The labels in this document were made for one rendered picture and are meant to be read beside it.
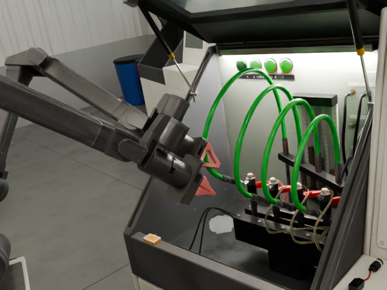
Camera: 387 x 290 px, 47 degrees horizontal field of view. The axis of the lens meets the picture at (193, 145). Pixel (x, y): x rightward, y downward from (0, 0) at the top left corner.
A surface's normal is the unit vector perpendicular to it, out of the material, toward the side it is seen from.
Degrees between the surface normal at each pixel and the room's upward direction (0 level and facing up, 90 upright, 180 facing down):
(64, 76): 54
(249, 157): 90
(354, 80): 90
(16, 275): 0
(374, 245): 76
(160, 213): 90
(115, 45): 90
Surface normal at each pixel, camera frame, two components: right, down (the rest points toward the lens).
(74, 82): -0.30, -0.26
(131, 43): 0.63, 0.16
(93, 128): 0.14, 0.02
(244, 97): -0.67, 0.34
